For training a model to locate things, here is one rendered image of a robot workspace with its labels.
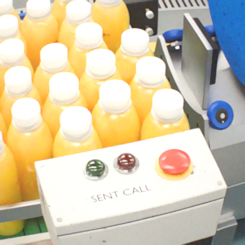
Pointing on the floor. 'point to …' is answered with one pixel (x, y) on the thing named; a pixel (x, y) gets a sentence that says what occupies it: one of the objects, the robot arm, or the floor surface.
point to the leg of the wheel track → (225, 231)
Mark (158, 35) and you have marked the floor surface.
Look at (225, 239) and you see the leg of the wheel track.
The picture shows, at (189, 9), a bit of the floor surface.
